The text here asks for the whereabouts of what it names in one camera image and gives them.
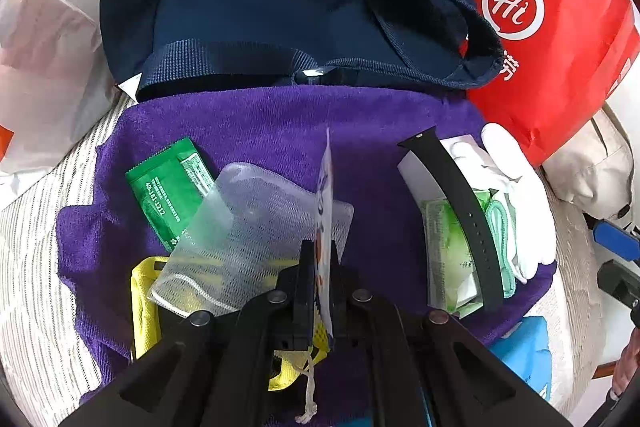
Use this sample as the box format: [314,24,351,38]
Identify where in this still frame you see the white printed packet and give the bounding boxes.
[312,127,337,338]

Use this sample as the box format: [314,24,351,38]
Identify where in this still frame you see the purple towel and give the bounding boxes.
[56,87,558,408]

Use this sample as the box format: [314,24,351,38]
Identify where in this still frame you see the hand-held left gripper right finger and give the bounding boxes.
[330,258,573,427]

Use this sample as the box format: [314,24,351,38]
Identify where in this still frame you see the white plastic shopping bag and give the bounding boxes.
[0,0,121,192]

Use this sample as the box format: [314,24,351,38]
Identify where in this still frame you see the translucent mesh pouch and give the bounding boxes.
[147,162,355,318]

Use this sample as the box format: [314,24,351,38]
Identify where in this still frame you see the white sponge block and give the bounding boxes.
[397,157,441,202]

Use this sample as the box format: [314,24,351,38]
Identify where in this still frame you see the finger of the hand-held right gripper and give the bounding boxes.
[597,259,640,309]
[590,219,640,263]

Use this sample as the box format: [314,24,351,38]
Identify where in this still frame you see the blue tissue pack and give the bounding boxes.
[487,316,553,403]

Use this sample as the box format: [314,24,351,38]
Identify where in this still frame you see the striped bed cover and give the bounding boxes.
[0,102,136,408]

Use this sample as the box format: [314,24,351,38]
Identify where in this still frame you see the beige drawstring bag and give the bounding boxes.
[542,104,636,220]

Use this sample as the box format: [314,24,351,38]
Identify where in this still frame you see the green wet wipe sachet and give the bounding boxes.
[125,137,218,254]

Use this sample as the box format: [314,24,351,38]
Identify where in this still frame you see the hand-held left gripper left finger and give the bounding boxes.
[60,241,318,427]

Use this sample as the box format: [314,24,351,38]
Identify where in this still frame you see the person's right hand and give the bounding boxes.
[612,327,640,403]

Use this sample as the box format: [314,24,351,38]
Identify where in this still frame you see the black watch strap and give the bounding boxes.
[397,131,506,313]

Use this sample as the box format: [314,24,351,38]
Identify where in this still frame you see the white gloves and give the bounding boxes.
[447,123,557,284]

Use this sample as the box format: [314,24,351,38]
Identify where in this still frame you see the green tissue pack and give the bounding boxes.
[420,189,516,318]

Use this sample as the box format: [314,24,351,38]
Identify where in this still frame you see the yellow mesh bag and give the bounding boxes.
[130,257,333,392]

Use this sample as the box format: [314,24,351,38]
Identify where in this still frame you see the red paper bag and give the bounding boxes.
[459,0,640,168]

